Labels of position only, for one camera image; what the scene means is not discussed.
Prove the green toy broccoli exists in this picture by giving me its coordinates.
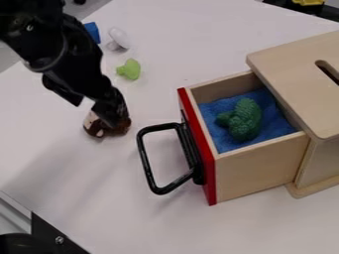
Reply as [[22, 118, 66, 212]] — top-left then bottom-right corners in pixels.
[[214, 97, 266, 142]]

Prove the cabinet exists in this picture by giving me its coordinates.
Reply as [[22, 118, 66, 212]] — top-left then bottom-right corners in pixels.
[[245, 30, 339, 199]]

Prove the drawer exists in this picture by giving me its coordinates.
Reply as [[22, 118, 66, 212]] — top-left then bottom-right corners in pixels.
[[135, 70, 311, 207]]

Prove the white toy mushroom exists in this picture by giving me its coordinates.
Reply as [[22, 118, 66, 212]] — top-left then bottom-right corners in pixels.
[[105, 27, 133, 52]]

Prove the blue block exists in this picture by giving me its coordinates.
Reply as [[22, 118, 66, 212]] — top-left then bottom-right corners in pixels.
[[81, 21, 102, 45]]

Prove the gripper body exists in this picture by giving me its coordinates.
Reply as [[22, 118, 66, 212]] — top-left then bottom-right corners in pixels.
[[41, 56, 116, 108]]

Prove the light green toy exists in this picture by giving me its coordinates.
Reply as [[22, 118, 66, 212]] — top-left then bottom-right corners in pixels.
[[115, 58, 144, 81]]

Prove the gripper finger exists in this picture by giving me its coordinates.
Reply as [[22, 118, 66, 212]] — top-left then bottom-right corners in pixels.
[[89, 85, 133, 130]]

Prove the brown plush monkey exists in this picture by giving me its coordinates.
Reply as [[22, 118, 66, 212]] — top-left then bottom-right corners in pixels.
[[81, 110, 133, 139]]

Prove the blue cloth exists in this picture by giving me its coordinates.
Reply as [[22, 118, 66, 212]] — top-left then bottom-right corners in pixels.
[[197, 86, 298, 155]]

